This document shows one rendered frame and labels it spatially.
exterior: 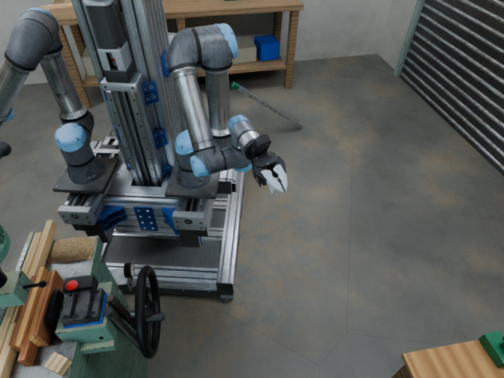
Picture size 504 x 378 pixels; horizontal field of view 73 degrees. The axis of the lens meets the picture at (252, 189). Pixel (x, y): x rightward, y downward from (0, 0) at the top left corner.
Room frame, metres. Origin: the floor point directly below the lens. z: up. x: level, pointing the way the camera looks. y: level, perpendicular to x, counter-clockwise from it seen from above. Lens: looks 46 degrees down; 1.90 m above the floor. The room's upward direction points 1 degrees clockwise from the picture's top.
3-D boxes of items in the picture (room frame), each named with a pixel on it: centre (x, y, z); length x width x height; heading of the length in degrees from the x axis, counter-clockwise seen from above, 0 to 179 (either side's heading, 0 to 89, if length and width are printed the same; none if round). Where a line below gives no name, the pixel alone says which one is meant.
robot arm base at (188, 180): (1.12, 0.26, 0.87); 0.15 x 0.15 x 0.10
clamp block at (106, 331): (0.44, 0.47, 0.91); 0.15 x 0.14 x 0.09; 9
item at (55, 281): (0.45, 0.58, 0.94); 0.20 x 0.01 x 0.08; 9
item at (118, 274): (0.73, 0.57, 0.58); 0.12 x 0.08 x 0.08; 99
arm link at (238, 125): (0.94, 0.03, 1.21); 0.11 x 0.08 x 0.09; 24
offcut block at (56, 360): (0.30, 0.51, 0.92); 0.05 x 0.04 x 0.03; 70
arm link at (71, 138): (1.15, 0.76, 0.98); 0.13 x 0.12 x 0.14; 12
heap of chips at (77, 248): (0.67, 0.61, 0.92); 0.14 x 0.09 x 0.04; 99
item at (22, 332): (0.45, 0.63, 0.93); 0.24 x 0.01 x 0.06; 9
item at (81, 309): (0.45, 0.47, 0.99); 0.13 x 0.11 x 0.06; 9
